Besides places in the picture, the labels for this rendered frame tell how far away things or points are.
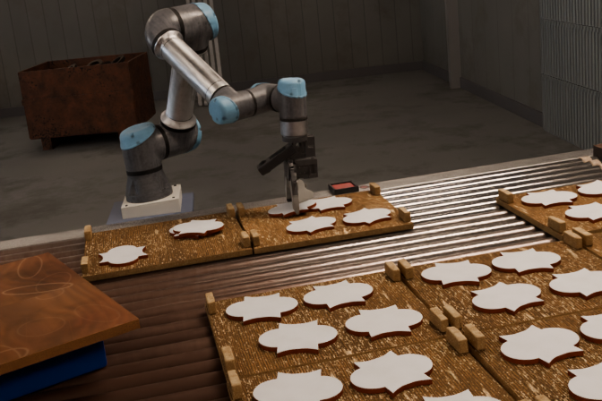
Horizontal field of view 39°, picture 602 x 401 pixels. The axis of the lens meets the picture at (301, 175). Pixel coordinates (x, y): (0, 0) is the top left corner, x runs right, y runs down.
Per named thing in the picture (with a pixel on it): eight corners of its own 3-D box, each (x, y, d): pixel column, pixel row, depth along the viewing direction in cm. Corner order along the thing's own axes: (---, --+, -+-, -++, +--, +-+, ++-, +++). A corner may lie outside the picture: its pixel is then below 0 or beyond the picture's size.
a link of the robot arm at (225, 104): (129, 6, 242) (227, 103, 218) (161, 0, 249) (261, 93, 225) (124, 40, 250) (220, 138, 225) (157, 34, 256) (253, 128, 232)
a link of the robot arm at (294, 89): (291, 75, 232) (312, 77, 226) (294, 115, 234) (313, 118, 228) (269, 79, 227) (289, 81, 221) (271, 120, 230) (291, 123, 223)
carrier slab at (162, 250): (86, 239, 234) (85, 234, 234) (233, 216, 242) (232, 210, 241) (82, 283, 201) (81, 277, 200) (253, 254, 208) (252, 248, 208)
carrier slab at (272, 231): (236, 216, 241) (236, 210, 241) (374, 194, 248) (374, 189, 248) (254, 254, 208) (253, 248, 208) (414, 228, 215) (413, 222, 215)
